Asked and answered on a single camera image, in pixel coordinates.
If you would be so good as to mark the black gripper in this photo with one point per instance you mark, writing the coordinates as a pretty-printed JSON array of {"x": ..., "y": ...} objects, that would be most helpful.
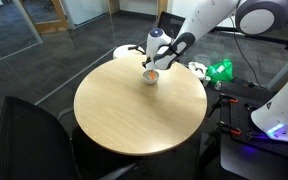
[{"x": 148, "y": 64}]

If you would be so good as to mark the white ceramic bowl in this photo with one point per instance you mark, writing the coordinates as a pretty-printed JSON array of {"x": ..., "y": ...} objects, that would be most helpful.
[{"x": 147, "y": 79}]

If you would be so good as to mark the orange marker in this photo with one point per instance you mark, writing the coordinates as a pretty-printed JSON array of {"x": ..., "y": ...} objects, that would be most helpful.
[{"x": 152, "y": 76}]

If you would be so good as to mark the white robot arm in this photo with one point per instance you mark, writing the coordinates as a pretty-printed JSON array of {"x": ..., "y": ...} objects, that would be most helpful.
[{"x": 252, "y": 17}]

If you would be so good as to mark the small white round table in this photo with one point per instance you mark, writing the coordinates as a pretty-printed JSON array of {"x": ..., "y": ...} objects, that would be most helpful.
[{"x": 127, "y": 50}]

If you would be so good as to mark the black mesh office chair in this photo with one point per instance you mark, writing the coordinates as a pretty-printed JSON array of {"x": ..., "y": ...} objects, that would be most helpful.
[{"x": 170, "y": 24}]

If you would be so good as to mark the white crumpled cloth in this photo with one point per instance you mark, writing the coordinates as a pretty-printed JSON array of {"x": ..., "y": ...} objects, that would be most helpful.
[{"x": 198, "y": 69}]

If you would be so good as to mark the round wooden table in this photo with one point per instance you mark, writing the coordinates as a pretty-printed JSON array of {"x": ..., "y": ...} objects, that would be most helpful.
[{"x": 120, "y": 112}]

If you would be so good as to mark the green plastic bag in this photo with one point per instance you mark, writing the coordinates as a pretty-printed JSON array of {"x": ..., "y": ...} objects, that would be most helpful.
[{"x": 221, "y": 71}]

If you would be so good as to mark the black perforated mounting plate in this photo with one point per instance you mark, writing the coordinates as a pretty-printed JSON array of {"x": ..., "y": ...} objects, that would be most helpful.
[{"x": 237, "y": 112}]

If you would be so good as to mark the black mesh chair foreground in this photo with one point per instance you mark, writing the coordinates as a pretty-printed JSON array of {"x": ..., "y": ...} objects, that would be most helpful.
[{"x": 33, "y": 144}]

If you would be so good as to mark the orange handled clamp near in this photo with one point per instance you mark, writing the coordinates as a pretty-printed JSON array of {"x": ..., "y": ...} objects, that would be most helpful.
[{"x": 222, "y": 127}]

